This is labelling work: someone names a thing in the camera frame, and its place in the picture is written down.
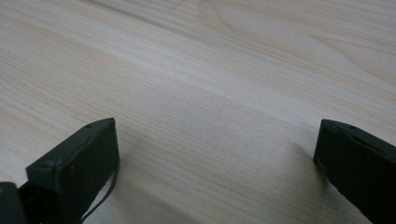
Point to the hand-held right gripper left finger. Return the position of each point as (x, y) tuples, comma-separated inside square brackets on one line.
[(81, 168)]

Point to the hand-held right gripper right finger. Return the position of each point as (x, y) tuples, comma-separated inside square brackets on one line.
[(358, 168)]

